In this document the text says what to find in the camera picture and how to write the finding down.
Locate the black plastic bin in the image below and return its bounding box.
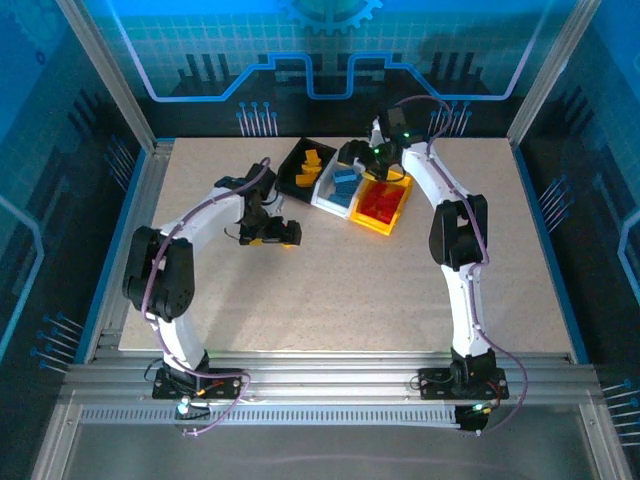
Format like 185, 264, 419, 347
275, 137, 338, 204

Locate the white plastic bin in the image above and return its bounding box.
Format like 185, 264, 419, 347
310, 152, 367, 221

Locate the yellow plastic bin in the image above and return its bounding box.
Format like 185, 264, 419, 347
348, 171, 415, 236

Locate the blue circuit print backdrop panel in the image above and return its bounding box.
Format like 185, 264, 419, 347
79, 0, 581, 139

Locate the blue circuit print side panel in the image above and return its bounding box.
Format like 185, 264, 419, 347
519, 0, 640, 451
0, 0, 151, 401

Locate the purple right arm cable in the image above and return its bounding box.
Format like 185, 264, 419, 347
394, 94, 529, 439

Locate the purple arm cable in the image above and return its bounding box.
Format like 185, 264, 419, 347
141, 156, 272, 437
394, 94, 529, 439

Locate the aluminium side rail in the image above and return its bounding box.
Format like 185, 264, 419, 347
82, 139, 175, 364

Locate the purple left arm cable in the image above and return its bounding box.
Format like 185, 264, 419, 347
141, 156, 272, 437

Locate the aluminium frame rail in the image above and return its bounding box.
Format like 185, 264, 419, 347
59, 349, 604, 407

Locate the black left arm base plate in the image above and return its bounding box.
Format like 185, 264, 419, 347
152, 367, 245, 401

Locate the aluminium frame post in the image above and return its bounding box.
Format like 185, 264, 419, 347
507, 0, 604, 149
55, 0, 160, 151

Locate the slotted grey cable duct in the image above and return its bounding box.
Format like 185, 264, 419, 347
78, 405, 464, 427

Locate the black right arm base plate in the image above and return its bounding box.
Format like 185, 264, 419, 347
418, 367, 509, 401

